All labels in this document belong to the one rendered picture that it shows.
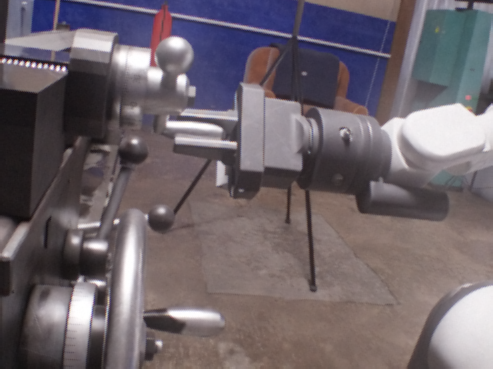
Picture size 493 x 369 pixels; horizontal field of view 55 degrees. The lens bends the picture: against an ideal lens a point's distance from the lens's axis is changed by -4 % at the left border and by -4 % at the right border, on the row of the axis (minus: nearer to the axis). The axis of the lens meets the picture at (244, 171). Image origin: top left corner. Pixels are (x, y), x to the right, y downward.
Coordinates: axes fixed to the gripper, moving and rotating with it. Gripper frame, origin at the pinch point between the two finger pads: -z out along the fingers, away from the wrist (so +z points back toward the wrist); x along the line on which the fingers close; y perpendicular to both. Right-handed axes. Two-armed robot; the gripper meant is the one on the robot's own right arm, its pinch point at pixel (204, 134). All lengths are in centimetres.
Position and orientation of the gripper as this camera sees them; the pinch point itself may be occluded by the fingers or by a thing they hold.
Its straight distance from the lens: 50.4
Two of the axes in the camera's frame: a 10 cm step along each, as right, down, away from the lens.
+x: 0.3, -9.3, 3.8
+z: 9.7, 1.2, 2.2
